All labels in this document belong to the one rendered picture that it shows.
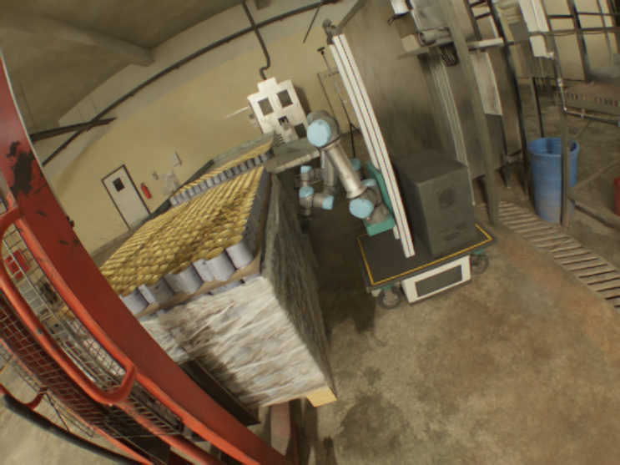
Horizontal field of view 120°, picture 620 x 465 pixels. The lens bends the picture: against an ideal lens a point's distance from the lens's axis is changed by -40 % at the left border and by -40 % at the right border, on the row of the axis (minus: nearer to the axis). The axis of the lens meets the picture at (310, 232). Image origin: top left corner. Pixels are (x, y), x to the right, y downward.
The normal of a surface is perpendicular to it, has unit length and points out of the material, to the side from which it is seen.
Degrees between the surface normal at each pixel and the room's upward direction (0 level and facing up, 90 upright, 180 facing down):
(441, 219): 90
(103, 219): 90
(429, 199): 90
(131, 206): 90
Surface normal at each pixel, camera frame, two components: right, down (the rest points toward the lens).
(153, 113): 0.11, 0.41
